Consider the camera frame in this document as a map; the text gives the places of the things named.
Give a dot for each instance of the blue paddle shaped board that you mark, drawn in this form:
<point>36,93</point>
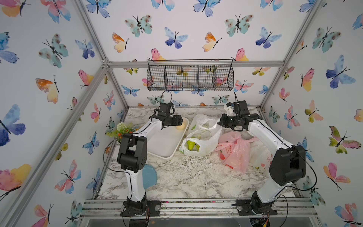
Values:
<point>149,176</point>

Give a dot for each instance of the dark green pear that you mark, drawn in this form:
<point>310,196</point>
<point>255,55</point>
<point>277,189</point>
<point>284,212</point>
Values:
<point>191,146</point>

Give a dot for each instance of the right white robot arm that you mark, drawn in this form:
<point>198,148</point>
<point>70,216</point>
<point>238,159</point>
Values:
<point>288,161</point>

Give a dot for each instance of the pink apple print plastic bag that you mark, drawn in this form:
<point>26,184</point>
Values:
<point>234,151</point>

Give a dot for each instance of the potted plant white pot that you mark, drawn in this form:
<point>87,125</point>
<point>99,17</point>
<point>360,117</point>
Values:
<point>120,130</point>

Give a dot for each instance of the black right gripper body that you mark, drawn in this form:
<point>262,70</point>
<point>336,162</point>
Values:
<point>230,121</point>

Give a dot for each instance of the white cartoon print plastic bag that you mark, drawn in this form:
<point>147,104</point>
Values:
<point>260,157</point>

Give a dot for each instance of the white rectangular fruit tray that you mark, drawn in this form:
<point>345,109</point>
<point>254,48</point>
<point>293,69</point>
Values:
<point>166,142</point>

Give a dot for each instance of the white lemon print plastic bag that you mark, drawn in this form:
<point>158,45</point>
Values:
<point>205,131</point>

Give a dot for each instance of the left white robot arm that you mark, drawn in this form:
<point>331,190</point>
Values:
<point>132,154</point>

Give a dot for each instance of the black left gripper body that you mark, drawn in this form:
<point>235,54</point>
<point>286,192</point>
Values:
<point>173,121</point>

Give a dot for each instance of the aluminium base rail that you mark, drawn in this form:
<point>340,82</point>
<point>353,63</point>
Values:
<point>200,208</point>

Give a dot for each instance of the black wire mesh basket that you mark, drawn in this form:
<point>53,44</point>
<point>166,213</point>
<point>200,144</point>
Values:
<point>190,75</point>

